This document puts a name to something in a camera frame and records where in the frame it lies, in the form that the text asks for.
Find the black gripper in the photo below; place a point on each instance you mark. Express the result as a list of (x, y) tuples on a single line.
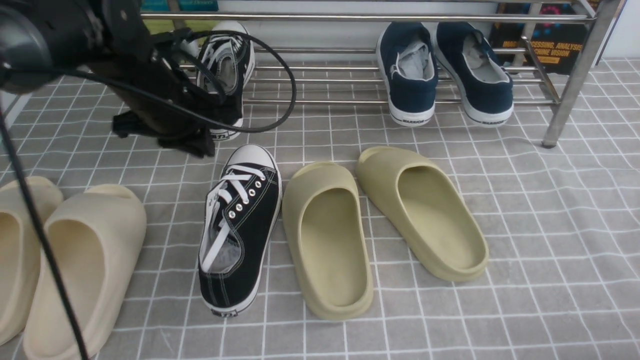
[(172, 98)]

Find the black canvas sneaker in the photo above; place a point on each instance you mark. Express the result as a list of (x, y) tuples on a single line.
[(231, 60), (240, 214)]

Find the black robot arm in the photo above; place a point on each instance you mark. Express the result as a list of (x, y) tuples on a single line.
[(42, 40)]

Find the stainless steel shoe rack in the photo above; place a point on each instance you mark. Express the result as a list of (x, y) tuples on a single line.
[(596, 22)]

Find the left olive green slide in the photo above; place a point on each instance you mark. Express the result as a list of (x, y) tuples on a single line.
[(321, 213)]

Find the olive green slide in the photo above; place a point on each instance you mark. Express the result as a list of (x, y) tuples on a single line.
[(424, 206), (321, 213)]

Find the right cream slide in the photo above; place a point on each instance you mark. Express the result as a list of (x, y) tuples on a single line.
[(96, 238)]

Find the cream slide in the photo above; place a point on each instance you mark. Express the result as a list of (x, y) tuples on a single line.
[(20, 261), (96, 238)]

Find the teal book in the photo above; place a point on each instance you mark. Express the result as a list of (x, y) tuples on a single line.
[(182, 5)]

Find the left cream slide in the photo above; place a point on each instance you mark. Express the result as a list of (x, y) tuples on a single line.
[(20, 261)]

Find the grey checked floor cloth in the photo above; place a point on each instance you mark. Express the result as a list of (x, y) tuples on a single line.
[(562, 226)]

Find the left navy blue sneaker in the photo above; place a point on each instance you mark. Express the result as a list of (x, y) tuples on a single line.
[(406, 61)]

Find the navy blue sneaker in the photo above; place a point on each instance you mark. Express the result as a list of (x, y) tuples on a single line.
[(406, 61), (485, 87)]

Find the right olive green slide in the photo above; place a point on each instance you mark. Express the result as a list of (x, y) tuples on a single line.
[(424, 206)]

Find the right navy blue sneaker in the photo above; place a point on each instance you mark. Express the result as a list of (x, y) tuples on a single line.
[(485, 87)]

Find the dark machine vision book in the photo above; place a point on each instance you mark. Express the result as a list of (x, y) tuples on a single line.
[(557, 45)]

